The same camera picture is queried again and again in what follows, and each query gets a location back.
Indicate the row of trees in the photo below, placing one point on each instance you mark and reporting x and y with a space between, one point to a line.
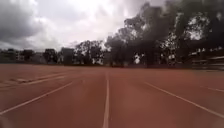
88 50

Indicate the building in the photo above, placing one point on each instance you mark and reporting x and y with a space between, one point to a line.
67 56
210 60

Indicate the red running track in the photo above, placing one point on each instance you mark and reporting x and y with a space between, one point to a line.
140 103

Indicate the group of tall trees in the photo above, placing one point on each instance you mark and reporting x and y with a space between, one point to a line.
160 33

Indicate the pale track kerb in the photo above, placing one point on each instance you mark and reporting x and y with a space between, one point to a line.
40 80

